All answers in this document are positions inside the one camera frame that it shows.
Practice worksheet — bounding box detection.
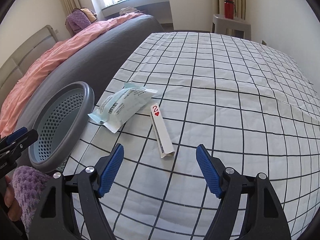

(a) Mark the grey perforated trash basket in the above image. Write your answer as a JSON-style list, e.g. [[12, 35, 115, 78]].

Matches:
[[28, 81, 94, 173]]

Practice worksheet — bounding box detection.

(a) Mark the person's left hand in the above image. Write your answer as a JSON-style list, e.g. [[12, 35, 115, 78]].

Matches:
[[4, 175, 22, 222]]

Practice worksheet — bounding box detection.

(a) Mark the purple fluffy rug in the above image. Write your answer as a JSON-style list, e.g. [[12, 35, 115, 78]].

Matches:
[[12, 166, 50, 234]]

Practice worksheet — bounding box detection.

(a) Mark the grey headboard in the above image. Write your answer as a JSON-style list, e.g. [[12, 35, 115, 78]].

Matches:
[[1, 25, 58, 103]]

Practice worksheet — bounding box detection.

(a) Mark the pink quilt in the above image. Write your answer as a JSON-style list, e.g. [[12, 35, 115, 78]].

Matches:
[[1, 12, 143, 138]]

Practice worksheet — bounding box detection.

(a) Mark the teal white plastic package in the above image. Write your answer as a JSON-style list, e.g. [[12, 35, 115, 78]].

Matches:
[[88, 83, 157, 133]]

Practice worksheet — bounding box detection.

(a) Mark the grey bed mattress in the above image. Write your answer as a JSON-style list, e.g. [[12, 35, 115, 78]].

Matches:
[[15, 15, 163, 129]]

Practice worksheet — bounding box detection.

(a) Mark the black white checkered sheet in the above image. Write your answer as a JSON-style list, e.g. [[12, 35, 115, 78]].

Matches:
[[63, 32, 319, 239]]

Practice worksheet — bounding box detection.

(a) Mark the white playing card box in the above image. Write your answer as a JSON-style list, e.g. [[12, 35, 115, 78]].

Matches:
[[150, 103, 175, 158]]

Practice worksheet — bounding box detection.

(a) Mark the purple knitted backpack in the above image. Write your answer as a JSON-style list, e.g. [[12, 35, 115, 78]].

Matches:
[[65, 8, 98, 36]]

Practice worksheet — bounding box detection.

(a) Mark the beige item on sill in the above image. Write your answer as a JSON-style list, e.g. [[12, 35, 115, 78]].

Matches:
[[119, 7, 138, 16]]

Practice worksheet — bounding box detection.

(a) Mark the grey plastic stool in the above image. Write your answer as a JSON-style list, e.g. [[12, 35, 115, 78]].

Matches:
[[213, 14, 251, 40]]

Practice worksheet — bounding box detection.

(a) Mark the red water bottle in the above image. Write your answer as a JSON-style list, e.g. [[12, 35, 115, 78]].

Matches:
[[224, 0, 234, 20]]

